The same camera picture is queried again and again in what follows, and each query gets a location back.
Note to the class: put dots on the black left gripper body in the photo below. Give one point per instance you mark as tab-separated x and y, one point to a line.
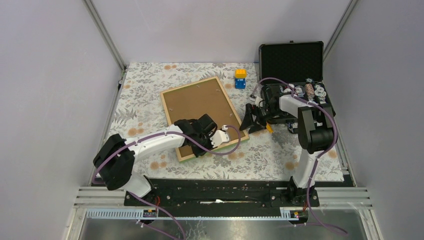
205	139

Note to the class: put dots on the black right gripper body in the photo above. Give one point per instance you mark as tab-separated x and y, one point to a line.
267	113

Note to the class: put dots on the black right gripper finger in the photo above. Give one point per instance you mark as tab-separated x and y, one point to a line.
249	119
257	125

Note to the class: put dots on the green wooden picture frame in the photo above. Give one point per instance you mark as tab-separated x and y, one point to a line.
172	112

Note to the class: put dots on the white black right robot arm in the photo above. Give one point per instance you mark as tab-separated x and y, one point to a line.
312	123

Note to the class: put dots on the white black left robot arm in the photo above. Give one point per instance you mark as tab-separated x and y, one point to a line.
115	160

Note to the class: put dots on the blue toy brick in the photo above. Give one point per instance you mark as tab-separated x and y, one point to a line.
239	83

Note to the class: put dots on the yellow toy brick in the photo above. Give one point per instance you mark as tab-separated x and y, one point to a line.
240	73

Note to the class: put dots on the black poker chip case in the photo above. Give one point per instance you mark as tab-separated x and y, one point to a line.
297	63

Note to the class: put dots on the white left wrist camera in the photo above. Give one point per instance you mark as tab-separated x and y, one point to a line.
220	137

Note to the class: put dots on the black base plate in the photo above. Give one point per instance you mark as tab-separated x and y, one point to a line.
231	198

